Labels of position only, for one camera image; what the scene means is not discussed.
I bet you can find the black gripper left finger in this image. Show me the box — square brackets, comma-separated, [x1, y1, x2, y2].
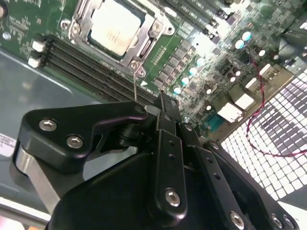
[14, 92, 188, 222]

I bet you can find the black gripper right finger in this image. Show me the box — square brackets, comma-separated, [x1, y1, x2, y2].
[169, 95, 300, 230]

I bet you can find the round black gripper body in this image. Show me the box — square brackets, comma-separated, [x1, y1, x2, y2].
[47, 153, 224, 230]

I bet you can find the thin wire locking lever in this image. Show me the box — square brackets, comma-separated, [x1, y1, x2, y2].
[133, 68, 139, 104]

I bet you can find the metal socket cover frame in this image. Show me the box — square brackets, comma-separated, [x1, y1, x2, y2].
[68, 0, 166, 68]

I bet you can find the silver CPU green board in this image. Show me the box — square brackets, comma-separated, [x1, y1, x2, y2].
[87, 5, 142, 56]

